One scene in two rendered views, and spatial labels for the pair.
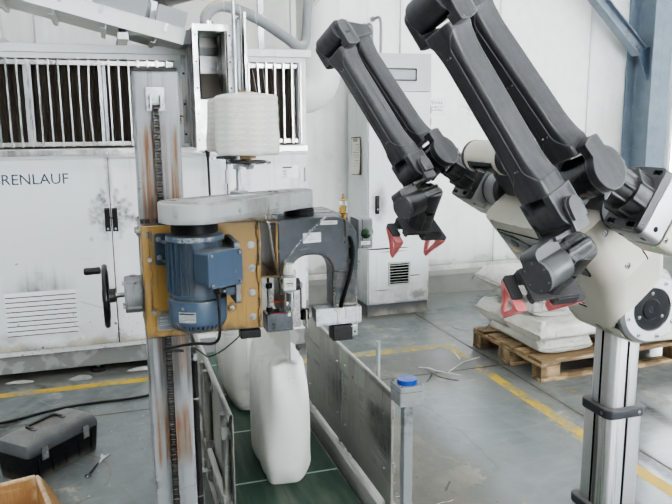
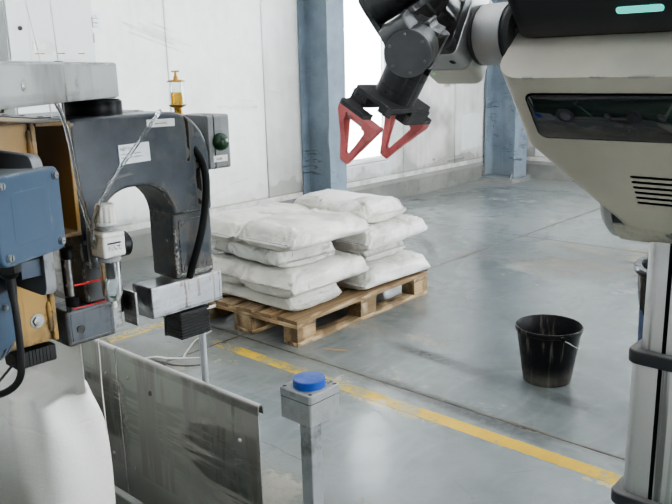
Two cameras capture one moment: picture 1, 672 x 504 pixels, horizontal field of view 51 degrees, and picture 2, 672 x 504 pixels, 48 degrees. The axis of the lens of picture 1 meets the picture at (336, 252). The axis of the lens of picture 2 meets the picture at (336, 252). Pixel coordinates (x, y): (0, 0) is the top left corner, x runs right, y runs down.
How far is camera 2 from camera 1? 0.96 m
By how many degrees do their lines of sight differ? 29
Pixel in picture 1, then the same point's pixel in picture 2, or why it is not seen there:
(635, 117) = (310, 40)
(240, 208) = (24, 81)
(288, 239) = (93, 158)
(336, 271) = (178, 213)
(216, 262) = (12, 201)
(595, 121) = (271, 44)
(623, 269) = not seen: outside the picture
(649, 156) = (331, 82)
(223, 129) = not seen: outside the picture
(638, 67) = not seen: outside the picture
